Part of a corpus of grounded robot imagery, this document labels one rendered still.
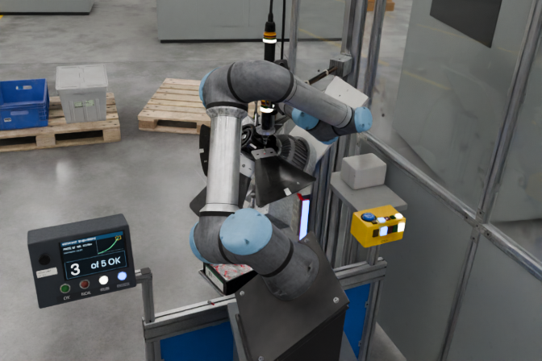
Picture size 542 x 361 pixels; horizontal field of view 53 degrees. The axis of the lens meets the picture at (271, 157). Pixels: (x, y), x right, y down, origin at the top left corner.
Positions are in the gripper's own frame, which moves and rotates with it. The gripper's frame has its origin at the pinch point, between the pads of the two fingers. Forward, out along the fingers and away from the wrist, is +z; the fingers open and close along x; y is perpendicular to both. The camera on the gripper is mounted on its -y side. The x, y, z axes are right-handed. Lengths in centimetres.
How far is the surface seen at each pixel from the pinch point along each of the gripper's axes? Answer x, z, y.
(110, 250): -63, -44, 29
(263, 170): -4.9, -13.1, 31.1
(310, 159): 19.4, -3.5, 35.6
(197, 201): -25, 4, 51
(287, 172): 2.3, -18.2, 30.7
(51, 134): -72, 270, 137
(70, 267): -74, -45, 31
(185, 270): -12, 81, 149
